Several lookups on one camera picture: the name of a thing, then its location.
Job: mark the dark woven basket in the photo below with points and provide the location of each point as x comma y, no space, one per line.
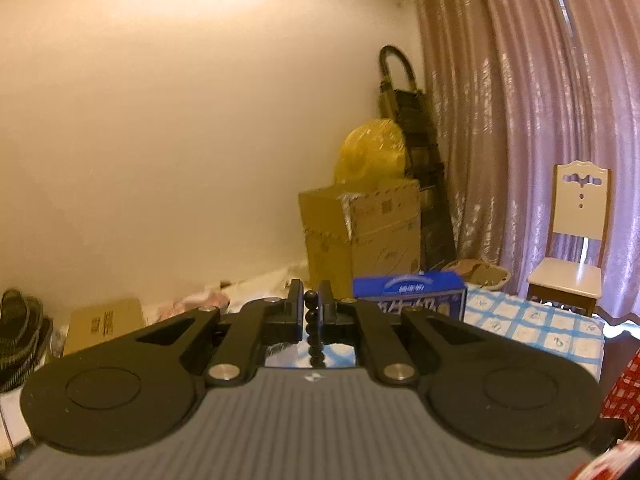
22,335

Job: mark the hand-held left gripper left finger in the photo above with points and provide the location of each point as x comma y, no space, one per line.
295,315

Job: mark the tall blue milk carton box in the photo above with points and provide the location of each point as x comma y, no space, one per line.
410,292

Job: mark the yellow plastic bag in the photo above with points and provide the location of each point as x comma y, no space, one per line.
370,150

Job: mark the beige plastic basin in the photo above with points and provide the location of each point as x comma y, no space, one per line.
480,272

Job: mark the black folding hand cart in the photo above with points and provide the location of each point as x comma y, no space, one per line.
425,160

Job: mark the white wooden chair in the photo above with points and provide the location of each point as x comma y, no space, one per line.
570,272

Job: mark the low cardboard box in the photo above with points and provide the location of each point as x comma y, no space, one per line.
105,322

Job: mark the pink curtain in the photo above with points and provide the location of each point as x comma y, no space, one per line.
510,85

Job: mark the red white patterned fabric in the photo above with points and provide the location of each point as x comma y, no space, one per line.
610,462

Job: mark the pale crumpled cloth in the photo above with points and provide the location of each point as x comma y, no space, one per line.
200,297

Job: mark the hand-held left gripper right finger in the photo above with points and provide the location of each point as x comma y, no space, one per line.
326,315

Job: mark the red checked cloth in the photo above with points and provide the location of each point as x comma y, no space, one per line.
622,390

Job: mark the large cardboard box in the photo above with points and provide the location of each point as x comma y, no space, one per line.
360,240

